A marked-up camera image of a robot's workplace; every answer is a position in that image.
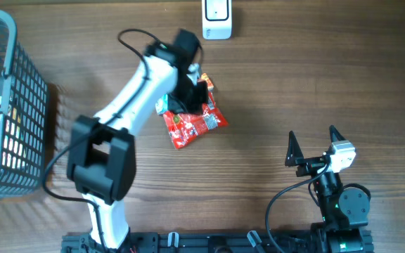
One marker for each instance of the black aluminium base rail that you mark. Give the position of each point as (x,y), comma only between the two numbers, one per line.
(290,241)

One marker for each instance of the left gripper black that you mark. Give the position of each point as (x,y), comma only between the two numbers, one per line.
(195,105)

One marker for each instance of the grey plastic shopping basket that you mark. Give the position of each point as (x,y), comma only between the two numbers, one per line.
(23,115)

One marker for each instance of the white barcode scanner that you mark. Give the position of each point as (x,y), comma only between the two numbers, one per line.
(216,19)

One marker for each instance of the orange tissue pack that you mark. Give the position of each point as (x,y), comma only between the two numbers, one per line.
(210,85)

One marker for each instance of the red snack packet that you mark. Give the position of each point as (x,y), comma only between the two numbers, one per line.
(184,128)

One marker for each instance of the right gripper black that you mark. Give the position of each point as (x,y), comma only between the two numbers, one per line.
(295,157)

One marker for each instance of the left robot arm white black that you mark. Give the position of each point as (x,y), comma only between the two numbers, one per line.
(102,158)

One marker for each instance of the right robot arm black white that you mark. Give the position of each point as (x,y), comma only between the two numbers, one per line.
(344,207)

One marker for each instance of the teal tissue pack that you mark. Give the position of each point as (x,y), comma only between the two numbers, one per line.
(162,105)

